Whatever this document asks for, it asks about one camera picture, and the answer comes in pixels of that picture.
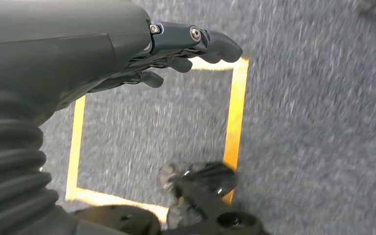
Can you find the yellow floor tape square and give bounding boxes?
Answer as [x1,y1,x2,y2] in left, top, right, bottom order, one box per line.
[65,56,250,225]

